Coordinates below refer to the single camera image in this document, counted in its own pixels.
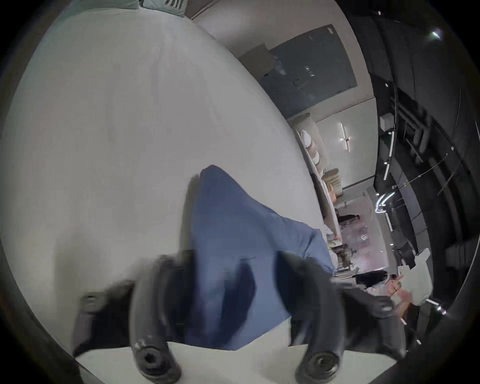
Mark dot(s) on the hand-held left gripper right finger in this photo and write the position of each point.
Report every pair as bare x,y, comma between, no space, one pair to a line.
318,300

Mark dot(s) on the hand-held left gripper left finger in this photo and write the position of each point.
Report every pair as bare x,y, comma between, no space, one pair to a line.
150,300

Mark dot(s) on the blue shirt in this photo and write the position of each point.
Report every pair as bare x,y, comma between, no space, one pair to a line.
240,255

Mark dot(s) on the shelf with plates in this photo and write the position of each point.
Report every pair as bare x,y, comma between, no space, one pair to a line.
318,168

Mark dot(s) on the bed with white sheet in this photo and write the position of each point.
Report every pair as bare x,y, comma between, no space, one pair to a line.
131,150

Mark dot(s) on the pale green pillow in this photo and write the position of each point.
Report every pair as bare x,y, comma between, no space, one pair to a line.
155,4

